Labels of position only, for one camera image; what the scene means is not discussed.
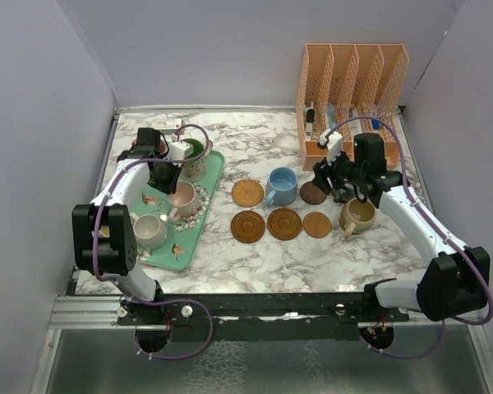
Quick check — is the green floral mug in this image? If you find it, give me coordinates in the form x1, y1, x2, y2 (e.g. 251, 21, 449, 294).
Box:
182, 139, 213, 183

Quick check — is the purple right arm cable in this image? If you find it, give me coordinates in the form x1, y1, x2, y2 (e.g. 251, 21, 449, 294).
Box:
320, 115, 493, 361

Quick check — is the tan mug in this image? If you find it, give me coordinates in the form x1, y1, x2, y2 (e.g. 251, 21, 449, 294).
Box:
339, 198, 376, 238

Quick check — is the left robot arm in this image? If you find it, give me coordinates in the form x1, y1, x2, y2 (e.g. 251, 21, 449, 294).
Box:
71, 128, 182, 324

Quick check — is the woven rattan coaster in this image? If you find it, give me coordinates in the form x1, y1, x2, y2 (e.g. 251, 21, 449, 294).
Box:
231, 179, 264, 208

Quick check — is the dark walnut coaster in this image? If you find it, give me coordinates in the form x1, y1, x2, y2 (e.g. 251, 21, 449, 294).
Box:
300, 181, 326, 205

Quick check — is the brown ringed wooden coaster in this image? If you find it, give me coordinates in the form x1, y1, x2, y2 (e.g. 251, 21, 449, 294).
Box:
231, 210, 265, 244

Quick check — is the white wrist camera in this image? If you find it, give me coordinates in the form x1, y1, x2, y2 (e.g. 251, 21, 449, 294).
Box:
317, 129, 343, 164
168, 140, 194, 161

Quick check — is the peach plastic file organizer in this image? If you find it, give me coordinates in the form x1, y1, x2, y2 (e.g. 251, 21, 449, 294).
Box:
295, 44, 409, 171

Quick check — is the yellow mug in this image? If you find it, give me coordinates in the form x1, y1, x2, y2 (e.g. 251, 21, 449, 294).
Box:
99, 226, 110, 238

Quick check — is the pink mug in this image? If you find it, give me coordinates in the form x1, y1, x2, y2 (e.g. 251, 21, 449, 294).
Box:
168, 181, 198, 222

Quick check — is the white blue packet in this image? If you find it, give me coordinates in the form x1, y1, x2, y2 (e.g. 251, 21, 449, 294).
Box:
325, 103, 337, 127

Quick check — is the blue mug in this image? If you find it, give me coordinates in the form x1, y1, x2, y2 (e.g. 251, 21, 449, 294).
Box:
265, 167, 298, 207

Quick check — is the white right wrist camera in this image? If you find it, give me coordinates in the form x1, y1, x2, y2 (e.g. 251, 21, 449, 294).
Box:
317, 129, 343, 164

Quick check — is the black grey marker pen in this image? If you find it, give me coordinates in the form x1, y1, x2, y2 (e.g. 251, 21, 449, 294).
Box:
305, 106, 315, 140

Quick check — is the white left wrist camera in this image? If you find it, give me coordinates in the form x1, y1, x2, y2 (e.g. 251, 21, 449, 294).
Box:
168, 140, 194, 161

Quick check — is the small white red box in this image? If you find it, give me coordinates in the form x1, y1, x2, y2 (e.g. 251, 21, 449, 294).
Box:
151, 117, 185, 133

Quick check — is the white printed packet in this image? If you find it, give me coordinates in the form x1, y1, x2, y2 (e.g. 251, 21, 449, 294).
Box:
347, 107, 365, 132

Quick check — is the green serving tray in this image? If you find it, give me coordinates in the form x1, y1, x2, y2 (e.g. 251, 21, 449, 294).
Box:
130, 151, 224, 270

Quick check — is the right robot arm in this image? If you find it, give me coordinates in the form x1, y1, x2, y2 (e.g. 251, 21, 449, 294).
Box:
312, 130, 493, 324

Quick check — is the red floral mug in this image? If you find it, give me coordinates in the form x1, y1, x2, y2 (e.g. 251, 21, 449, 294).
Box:
131, 140, 166, 153

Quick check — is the white cream mug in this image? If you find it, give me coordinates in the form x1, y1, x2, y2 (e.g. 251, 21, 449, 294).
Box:
133, 214, 168, 250

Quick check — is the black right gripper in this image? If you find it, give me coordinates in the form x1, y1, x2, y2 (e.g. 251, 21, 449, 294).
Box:
313, 145, 366, 195

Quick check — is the grey mug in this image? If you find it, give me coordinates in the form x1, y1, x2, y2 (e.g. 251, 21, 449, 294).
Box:
332, 189, 355, 204

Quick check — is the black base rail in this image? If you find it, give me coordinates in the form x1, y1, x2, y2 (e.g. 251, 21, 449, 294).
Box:
117, 292, 408, 342

